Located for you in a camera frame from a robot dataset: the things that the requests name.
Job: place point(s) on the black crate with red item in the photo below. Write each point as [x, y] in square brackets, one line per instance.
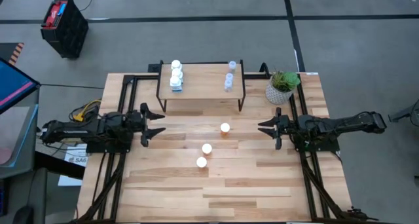
[68, 30]

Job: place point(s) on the wooden shelf black metal frame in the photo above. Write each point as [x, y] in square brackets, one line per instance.
[203, 83]

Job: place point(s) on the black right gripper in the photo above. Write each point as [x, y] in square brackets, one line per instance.
[289, 127]

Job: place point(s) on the grey equipment cart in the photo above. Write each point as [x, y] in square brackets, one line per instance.
[19, 132]

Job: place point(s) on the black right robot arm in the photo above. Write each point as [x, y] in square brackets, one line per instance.
[343, 123]

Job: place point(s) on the white paper label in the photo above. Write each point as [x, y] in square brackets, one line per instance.
[77, 158]

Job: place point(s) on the clear plastic bottle white cap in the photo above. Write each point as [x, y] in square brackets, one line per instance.
[229, 76]
[228, 84]
[232, 65]

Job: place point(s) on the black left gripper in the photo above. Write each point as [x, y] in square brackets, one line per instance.
[134, 125]

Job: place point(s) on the black aluminium rig frame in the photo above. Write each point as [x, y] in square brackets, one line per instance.
[133, 93]
[303, 101]

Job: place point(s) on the white melatonin supplement bottle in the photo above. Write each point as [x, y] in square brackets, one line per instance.
[175, 83]
[177, 72]
[176, 64]

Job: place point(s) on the black yellow striped floor mat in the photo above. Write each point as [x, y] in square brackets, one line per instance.
[10, 52]

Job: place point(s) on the succulent in patterned white pot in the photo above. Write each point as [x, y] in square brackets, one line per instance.
[283, 81]

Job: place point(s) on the amber pill bottle white cap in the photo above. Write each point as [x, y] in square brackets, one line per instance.
[201, 162]
[206, 148]
[225, 127]

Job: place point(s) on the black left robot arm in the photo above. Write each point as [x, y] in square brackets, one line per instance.
[82, 129]

